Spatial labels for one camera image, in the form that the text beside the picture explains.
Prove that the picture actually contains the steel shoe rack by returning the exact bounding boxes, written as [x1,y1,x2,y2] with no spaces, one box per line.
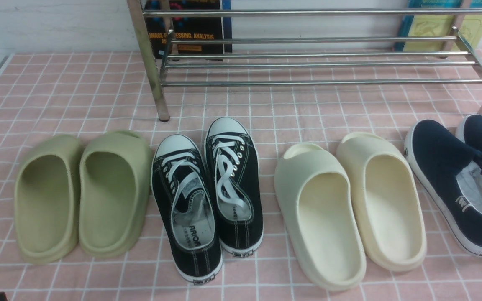
[127,0,482,122]

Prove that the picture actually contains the black canvas sneaker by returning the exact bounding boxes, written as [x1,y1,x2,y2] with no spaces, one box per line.
[150,135,223,285]
[203,117,264,258]

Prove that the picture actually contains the black image processing book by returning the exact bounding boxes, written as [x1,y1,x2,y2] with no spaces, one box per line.
[146,0,233,59]

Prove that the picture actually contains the cream foam slide left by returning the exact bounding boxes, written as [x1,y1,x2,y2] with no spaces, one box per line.
[274,143,367,291]

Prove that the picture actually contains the green foam slide left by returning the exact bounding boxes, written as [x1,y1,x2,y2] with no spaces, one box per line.
[15,135,84,265]

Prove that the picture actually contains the teal yellow book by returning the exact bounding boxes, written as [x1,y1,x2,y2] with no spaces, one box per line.
[393,0,482,52]

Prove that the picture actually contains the black canvas sneaker left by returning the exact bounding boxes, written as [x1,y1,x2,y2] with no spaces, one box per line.
[150,135,223,285]

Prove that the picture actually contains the cream foam slide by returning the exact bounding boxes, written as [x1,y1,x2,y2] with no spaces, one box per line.
[336,132,427,272]
[274,143,367,291]

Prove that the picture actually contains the green foam slide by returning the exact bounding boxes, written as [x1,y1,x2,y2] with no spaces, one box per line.
[15,135,84,265]
[79,130,153,258]

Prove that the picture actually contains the cream foam slide right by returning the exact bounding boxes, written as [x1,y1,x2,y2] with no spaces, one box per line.
[336,132,427,272]

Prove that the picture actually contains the green foam slide right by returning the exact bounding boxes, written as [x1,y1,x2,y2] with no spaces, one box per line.
[79,130,153,258]

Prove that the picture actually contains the black canvas sneaker right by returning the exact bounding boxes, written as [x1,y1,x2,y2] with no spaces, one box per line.
[203,117,264,258]

